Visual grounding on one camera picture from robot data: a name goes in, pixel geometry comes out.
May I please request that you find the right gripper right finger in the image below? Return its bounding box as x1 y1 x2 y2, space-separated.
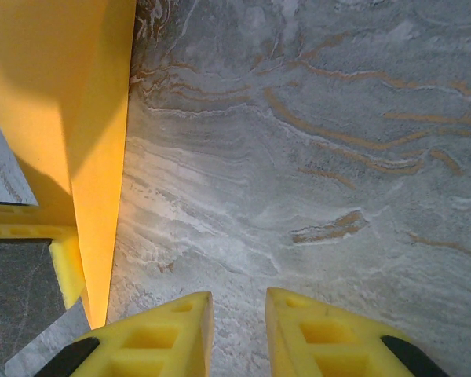
265 287 451 377

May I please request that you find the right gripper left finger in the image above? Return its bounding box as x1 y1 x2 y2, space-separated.
34 291 215 377

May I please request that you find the orange paper sheet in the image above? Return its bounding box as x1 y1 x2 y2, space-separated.
0 0 138 330

